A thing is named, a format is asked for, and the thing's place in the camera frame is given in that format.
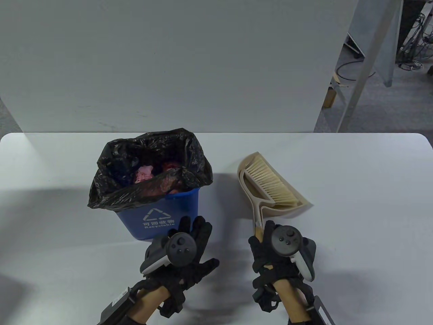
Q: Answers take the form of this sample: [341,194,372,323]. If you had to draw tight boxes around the tangle of black cables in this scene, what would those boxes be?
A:
[396,3,433,71]

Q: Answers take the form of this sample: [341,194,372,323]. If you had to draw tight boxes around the black and white controller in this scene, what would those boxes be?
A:
[270,225,318,281]
[140,232,198,275]

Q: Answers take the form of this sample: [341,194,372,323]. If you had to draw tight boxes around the black left wrist sensor box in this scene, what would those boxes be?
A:
[98,287,136,325]

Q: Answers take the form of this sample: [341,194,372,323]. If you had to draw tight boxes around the white partition panel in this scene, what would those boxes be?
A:
[0,0,359,133]

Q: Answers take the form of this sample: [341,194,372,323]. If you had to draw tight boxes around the person's right forearm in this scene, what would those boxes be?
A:
[272,278,312,322]

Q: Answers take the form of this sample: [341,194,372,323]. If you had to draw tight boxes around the black floor cable loop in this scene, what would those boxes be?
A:
[335,61,376,81]

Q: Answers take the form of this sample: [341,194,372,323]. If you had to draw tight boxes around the pile of pink paper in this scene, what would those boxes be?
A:
[135,162,185,195]

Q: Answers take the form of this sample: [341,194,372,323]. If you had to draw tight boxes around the black wrist sensor box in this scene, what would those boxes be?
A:
[310,295,337,325]
[98,287,136,325]

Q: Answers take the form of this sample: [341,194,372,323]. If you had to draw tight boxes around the black and white left controller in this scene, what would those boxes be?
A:
[140,232,198,275]

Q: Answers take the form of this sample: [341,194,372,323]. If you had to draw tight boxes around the beige brush with wooden handle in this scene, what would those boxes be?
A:
[242,159,303,243]

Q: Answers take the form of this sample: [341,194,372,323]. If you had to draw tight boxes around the beige plastic dustpan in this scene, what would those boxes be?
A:
[237,152,313,228]

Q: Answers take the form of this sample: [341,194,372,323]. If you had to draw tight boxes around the grey metal frame post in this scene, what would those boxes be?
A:
[337,0,403,132]

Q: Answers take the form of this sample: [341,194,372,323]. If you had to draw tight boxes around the black right wrist sensor box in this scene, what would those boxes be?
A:
[310,295,337,325]

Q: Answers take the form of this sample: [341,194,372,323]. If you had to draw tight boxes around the blue recycling bin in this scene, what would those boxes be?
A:
[113,188,199,241]

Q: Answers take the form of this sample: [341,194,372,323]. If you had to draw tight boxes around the grey leaning board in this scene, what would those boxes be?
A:
[348,0,405,88]

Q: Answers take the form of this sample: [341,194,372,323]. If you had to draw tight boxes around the brown cardboard box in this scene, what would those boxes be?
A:
[322,87,338,108]

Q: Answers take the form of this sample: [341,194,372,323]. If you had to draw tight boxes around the black plastic trash bag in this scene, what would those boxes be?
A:
[88,128,213,212]

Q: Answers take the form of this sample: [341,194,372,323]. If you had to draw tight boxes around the person's left hand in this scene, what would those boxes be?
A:
[144,216,220,318]

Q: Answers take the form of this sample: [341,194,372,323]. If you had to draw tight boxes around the person's right hand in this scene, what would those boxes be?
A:
[248,220,306,312]

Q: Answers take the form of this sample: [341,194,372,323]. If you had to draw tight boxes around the black and white right controller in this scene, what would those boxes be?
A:
[270,225,318,281]

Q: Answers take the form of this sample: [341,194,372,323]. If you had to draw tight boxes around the white table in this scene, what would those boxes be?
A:
[0,133,433,325]

